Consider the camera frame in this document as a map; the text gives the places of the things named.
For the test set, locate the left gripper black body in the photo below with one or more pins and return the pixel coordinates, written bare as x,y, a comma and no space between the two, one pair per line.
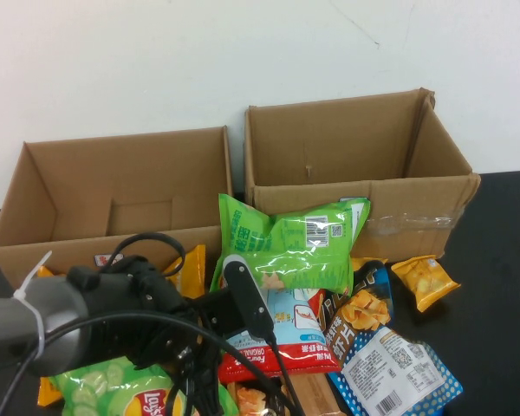
169,346

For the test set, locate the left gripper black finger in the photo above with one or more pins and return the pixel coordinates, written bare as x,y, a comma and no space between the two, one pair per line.
208,401

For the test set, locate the green Lay's cucumber chips bag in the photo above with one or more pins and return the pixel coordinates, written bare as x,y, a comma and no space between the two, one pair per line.
112,390

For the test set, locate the small yellow snack packet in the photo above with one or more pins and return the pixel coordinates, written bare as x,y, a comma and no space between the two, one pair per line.
424,281

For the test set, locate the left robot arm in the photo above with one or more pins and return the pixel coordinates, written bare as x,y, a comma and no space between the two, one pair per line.
26,312

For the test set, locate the brown packet with orange snack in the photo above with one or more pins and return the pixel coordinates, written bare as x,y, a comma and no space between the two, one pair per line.
247,401

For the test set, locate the large yellow chef snack bag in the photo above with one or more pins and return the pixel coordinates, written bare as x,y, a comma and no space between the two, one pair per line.
190,268

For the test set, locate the brown wrapped snack bar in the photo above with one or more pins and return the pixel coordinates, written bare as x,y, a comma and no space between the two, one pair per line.
316,394

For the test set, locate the plain yellow snack bag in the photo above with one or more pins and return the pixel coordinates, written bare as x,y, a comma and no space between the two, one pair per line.
364,262

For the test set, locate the red blue Four Seas bag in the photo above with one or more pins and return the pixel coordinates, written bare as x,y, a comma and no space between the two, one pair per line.
294,342

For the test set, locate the white sticker red chips writing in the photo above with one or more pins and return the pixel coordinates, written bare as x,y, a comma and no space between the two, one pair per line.
104,260

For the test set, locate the white zip tie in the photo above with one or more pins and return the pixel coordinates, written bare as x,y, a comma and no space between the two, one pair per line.
39,333

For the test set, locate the green chips bag barcode side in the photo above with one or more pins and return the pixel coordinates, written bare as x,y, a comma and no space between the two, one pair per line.
286,260

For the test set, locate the dark blue shrimp chips bag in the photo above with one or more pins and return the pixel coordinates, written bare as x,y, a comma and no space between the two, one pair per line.
372,346

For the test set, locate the cardboard box with chips label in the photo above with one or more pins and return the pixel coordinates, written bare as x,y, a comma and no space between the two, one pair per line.
112,173

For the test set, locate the white sticker blue border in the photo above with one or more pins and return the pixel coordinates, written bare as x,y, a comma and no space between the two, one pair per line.
351,200

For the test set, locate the tall cardboard box with tape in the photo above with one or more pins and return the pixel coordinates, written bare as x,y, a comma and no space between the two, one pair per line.
329,143

